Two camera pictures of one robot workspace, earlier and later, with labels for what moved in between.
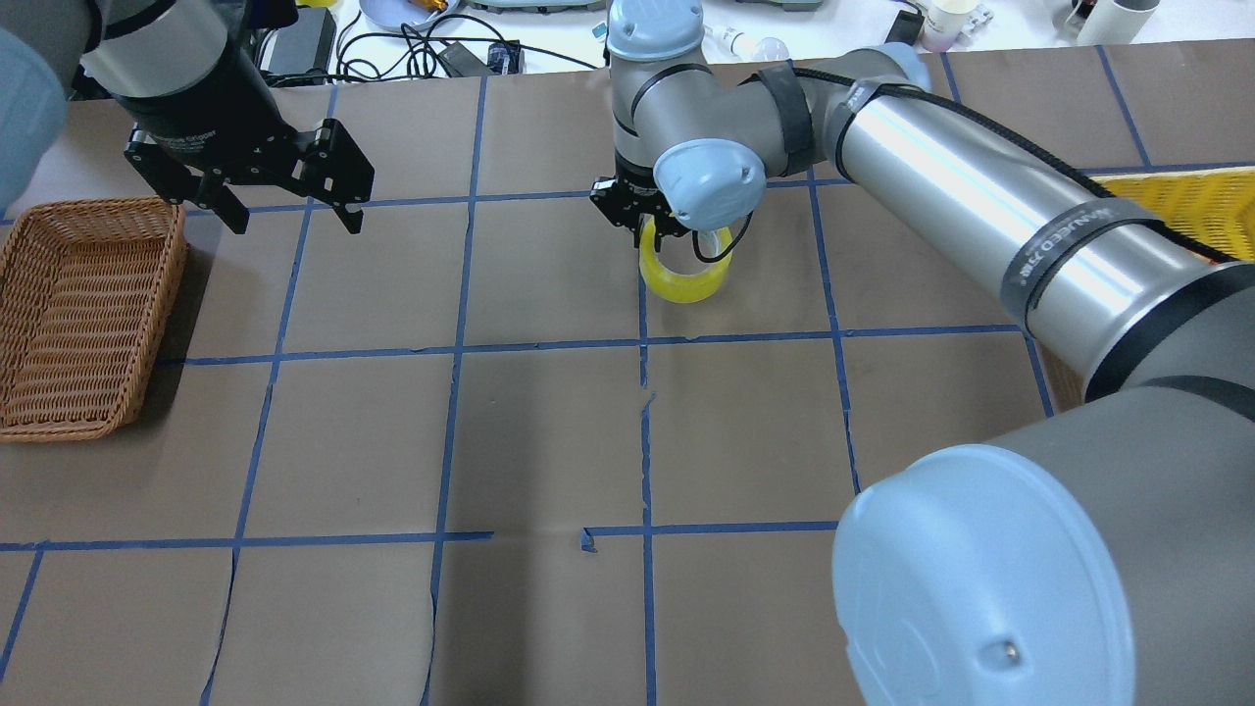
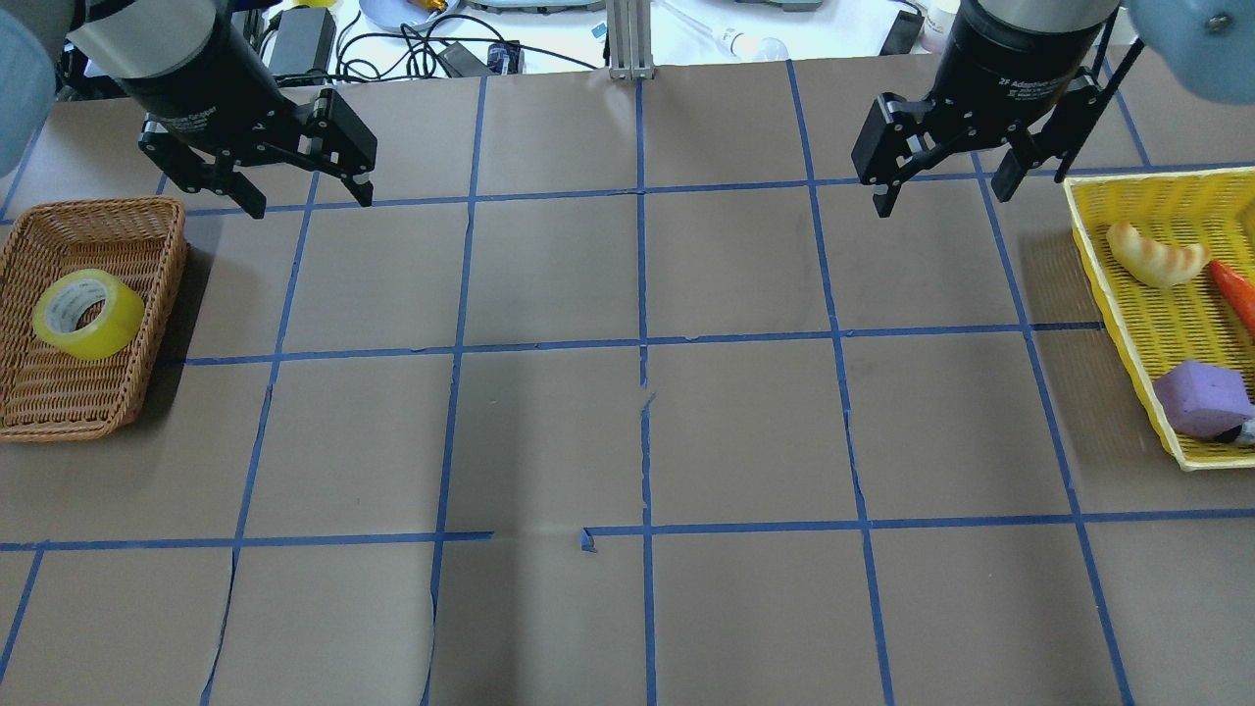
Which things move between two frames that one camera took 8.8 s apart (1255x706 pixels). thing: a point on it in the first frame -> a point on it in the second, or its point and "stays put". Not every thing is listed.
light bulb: (767, 50) stays put
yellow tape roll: (684, 288) -> (86, 315)
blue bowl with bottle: (415, 14) stays put
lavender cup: (947, 23) stays put
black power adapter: (906, 27) stays put
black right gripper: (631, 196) -> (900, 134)
